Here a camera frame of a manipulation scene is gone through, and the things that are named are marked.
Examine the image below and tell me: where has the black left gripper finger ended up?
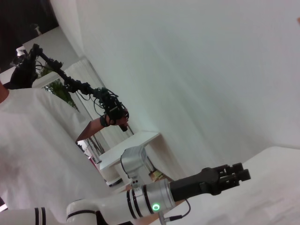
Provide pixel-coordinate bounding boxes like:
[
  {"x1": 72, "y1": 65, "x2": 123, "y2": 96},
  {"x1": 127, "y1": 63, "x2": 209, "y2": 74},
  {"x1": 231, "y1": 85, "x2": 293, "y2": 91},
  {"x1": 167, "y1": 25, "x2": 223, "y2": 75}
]
[
  {"x1": 217, "y1": 163, "x2": 245, "y2": 180},
  {"x1": 219, "y1": 168, "x2": 251, "y2": 188}
]

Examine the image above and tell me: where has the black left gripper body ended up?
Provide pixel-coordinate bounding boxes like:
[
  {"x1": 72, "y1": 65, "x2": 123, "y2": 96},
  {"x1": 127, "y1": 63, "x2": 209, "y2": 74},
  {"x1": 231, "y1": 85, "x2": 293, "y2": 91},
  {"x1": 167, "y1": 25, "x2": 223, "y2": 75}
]
[{"x1": 170, "y1": 167, "x2": 222, "y2": 203}]

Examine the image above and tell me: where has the person's bare forearm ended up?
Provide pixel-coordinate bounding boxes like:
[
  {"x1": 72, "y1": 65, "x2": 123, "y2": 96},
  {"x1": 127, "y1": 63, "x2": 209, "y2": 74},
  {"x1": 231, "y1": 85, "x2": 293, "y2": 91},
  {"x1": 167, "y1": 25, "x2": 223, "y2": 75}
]
[{"x1": 75, "y1": 117, "x2": 106, "y2": 144}]

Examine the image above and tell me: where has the black teleoperation linkage arm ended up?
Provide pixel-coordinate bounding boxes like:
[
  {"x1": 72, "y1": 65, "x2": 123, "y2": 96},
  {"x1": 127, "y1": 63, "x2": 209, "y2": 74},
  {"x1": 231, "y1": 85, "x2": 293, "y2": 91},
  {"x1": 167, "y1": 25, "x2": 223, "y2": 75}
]
[{"x1": 10, "y1": 43, "x2": 111, "y2": 104}]

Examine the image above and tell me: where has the colourful snack box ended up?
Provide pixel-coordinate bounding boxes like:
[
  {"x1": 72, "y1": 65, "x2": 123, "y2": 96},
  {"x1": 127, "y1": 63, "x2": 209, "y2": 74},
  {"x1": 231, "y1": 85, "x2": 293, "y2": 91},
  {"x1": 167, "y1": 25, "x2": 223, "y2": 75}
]
[{"x1": 149, "y1": 170, "x2": 166, "y2": 181}]

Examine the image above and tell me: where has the white side table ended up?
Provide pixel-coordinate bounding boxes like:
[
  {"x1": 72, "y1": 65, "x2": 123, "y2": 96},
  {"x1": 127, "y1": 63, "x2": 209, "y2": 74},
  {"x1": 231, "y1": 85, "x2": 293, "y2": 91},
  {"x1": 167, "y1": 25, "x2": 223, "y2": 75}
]
[{"x1": 98, "y1": 131, "x2": 171, "y2": 187}]

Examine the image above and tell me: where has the black teleoperation hand controller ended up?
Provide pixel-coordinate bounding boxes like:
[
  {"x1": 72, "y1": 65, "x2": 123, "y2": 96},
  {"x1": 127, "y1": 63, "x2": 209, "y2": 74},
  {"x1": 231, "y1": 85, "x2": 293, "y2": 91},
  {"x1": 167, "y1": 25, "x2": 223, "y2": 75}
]
[{"x1": 99, "y1": 98, "x2": 130, "y2": 132}]

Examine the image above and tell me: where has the green potted plant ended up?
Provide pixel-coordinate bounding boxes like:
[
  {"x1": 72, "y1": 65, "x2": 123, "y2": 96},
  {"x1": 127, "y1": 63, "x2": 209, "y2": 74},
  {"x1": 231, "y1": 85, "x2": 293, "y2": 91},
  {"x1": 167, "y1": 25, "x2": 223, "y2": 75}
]
[{"x1": 38, "y1": 67, "x2": 82, "y2": 113}]

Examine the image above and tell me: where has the person in white shirt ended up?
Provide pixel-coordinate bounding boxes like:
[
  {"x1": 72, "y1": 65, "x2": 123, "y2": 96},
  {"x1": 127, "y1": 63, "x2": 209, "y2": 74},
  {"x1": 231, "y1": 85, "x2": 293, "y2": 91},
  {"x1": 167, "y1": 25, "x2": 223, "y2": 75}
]
[{"x1": 0, "y1": 67, "x2": 113, "y2": 211}]

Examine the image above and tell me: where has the black cable with plug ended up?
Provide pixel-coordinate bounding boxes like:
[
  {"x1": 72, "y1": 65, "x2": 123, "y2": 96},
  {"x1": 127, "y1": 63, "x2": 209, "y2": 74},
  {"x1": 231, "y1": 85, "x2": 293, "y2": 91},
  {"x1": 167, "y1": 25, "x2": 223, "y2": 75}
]
[{"x1": 158, "y1": 199, "x2": 191, "y2": 225}]

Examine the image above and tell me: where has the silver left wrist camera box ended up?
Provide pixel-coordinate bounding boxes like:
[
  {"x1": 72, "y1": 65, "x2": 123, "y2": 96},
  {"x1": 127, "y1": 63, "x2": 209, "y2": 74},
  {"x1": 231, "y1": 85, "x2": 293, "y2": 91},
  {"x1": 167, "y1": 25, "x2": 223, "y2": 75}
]
[{"x1": 120, "y1": 145, "x2": 151, "y2": 189}]

